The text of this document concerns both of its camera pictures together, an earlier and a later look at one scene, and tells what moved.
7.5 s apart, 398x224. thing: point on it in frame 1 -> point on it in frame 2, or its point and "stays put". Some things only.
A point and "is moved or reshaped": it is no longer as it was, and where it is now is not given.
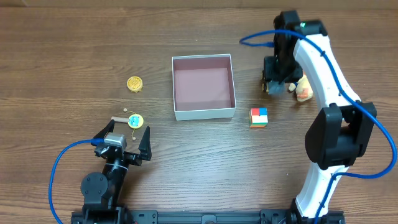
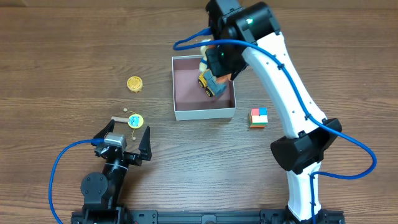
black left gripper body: (125, 156) stays put
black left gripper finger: (145, 145) stays put
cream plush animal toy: (303, 89) is moved or reshaped
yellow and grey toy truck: (273, 87) is moved or reshaped
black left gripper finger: (102, 134) stays put
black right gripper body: (282, 74) -> (216, 66)
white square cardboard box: (203, 87) stays put
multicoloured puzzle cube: (258, 117) stays put
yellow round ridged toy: (134, 83) stays put
